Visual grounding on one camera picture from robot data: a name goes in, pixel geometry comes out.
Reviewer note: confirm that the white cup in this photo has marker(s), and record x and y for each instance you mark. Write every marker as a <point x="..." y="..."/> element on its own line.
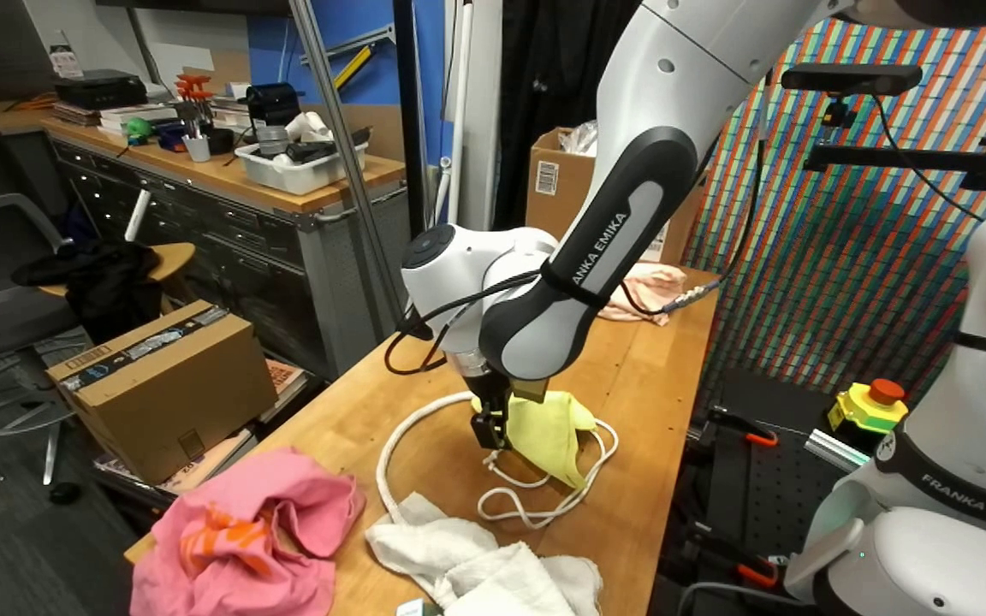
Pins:
<point x="198" y="145"/>

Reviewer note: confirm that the black case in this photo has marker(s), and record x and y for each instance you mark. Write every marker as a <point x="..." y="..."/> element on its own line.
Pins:
<point x="100" y="90"/>

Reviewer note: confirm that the black countertop appliance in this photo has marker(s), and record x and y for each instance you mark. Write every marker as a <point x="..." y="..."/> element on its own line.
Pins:
<point x="272" y="104"/>

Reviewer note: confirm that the large cardboard box with label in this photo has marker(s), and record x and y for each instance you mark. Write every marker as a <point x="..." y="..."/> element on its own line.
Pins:
<point x="557" y="194"/>

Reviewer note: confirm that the small red object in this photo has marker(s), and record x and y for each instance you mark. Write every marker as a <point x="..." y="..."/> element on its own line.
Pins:
<point x="194" y="88"/>

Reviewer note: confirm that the grey cabinet with wooden countertop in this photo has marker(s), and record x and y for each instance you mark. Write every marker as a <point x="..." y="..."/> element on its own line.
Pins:
<point x="231" y="243"/>

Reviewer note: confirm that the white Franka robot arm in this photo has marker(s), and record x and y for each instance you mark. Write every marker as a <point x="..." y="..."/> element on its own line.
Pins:
<point x="652" y="139"/>

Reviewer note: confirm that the pink shirt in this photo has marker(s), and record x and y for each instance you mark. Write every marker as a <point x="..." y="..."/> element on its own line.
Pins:
<point x="241" y="536"/>

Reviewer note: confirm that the white towel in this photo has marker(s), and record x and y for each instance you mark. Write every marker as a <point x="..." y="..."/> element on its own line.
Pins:
<point x="459" y="566"/>

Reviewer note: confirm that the black garment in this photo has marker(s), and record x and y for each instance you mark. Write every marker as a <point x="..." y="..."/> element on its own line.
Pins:
<point x="103" y="292"/>

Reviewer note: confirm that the black vertical pole with base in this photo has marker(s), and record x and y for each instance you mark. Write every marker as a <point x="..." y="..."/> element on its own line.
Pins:
<point x="413" y="114"/>

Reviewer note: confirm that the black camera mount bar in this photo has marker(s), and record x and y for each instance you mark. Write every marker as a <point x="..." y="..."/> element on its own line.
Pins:
<point x="906" y="158"/>

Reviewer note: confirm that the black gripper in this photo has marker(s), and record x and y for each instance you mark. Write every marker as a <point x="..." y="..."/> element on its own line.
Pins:
<point x="491" y="399"/>

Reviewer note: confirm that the black stereo camera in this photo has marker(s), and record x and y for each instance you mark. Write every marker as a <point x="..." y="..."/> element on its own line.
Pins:
<point x="848" y="81"/>

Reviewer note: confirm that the white plastic bag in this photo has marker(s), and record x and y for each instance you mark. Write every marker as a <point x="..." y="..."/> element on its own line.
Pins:
<point x="581" y="139"/>

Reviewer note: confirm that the white plastic bin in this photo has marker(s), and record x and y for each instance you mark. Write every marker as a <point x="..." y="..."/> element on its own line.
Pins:
<point x="294" y="171"/>

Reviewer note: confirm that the yellow-green cloth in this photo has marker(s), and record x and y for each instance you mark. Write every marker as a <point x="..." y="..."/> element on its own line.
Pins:
<point x="549" y="439"/>

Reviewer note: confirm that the yellow red emergency stop button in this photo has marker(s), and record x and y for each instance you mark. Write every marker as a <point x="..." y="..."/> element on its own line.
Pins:
<point x="865" y="410"/>

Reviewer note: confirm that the cardboard box with printed tape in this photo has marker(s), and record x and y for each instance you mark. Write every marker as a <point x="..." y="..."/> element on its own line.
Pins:
<point x="171" y="399"/>

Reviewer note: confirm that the grey office chair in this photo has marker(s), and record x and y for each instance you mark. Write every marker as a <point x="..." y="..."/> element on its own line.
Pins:
<point x="1" y="318"/>

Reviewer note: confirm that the grey metal pole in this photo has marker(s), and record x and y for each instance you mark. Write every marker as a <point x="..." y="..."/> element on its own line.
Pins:
<point x="340" y="139"/>

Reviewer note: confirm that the peach shirt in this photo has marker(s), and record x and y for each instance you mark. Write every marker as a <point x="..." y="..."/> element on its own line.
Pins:
<point x="658" y="284"/>

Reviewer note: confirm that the wooden stool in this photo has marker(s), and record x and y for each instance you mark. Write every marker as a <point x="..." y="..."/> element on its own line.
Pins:
<point x="171" y="258"/>

